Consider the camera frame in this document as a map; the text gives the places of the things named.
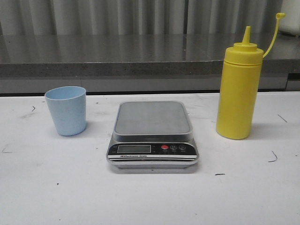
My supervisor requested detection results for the yellow squeeze bottle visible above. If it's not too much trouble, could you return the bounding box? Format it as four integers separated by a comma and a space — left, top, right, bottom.
216, 13, 285, 140

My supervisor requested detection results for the light blue plastic cup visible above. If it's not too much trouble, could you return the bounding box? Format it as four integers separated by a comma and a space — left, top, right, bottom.
45, 86, 86, 136

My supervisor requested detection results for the grey stone counter ledge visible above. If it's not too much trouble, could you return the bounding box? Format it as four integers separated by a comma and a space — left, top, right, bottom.
0, 34, 300, 94

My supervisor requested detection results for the silver electronic kitchen scale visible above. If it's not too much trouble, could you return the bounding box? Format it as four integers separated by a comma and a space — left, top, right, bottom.
106, 101, 199, 169

